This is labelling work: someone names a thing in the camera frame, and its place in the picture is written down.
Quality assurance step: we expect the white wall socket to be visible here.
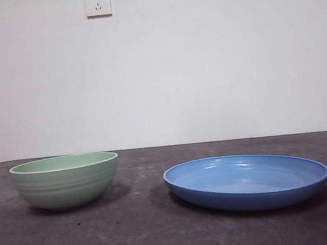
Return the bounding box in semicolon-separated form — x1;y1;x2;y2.
85;0;113;20

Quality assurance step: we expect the green ribbed ceramic bowl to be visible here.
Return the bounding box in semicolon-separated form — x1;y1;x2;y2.
8;149;125;216

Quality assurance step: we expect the blue round plate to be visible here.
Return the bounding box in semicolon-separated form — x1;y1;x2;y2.
161;146;327;219

